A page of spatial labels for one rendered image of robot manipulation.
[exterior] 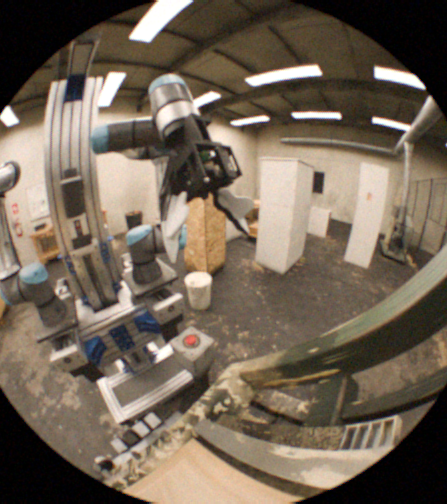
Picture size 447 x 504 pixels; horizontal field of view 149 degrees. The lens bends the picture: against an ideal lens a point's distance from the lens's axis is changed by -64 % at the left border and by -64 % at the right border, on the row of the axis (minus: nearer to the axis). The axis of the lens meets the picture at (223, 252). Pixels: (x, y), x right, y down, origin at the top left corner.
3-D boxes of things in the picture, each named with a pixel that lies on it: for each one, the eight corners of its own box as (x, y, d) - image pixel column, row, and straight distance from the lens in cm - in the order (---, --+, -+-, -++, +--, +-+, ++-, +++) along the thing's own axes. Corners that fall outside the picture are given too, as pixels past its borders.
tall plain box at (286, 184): (276, 248, 371) (284, 163, 343) (302, 257, 353) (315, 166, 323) (253, 264, 300) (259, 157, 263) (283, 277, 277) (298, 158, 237)
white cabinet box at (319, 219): (310, 229, 568) (314, 206, 554) (327, 233, 558) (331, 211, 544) (306, 232, 526) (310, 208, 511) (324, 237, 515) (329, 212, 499)
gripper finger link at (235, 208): (268, 228, 28) (230, 186, 25) (242, 236, 32) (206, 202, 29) (272, 215, 30) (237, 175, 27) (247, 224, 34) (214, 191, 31)
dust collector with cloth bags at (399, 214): (379, 243, 647) (391, 177, 634) (396, 250, 663) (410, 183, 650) (383, 258, 517) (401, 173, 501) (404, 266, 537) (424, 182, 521)
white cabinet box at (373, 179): (346, 251, 456) (360, 166, 435) (367, 258, 459) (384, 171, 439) (343, 260, 399) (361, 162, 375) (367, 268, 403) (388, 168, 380)
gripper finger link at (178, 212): (165, 249, 17) (188, 176, 21) (150, 257, 22) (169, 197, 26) (193, 259, 18) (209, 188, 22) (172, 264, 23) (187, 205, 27)
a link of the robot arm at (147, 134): (139, 135, 52) (136, 106, 44) (180, 132, 52) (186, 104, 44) (138, 158, 47) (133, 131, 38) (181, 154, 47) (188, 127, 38)
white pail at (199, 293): (202, 292, 234) (200, 261, 208) (218, 302, 217) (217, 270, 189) (183, 302, 221) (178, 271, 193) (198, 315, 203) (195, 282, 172)
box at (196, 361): (195, 348, 85) (190, 324, 71) (215, 361, 81) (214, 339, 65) (177, 364, 82) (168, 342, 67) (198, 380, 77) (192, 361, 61)
